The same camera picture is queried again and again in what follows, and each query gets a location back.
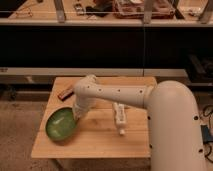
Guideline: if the tray of items on shelf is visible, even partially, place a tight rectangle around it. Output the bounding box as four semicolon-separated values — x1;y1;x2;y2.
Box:
112;0;175;19

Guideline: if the green ceramic bowl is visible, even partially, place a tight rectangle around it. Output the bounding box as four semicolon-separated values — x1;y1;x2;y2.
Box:
45;107;77;141

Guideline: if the brown chocolate bar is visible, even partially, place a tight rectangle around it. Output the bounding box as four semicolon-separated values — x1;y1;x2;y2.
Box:
58;86;74;101

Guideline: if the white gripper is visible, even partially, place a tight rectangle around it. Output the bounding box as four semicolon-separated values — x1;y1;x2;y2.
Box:
72;98;94;120

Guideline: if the wooden table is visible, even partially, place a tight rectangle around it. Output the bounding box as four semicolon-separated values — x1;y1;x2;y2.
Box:
31;77;150;160

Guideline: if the blue box on floor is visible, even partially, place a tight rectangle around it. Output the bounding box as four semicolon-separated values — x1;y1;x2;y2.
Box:
201;125;213;143

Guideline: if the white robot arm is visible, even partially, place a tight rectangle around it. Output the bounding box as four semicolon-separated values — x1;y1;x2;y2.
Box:
73;75;206;171

